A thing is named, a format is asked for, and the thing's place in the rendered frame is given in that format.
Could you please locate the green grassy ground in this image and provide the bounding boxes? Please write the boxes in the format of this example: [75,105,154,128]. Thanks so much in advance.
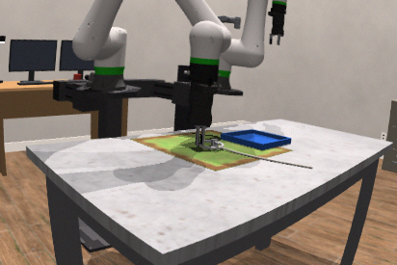
[130,130,293,171]

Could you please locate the blue tray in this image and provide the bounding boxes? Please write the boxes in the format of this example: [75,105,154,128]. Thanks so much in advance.
[221,129,292,150]

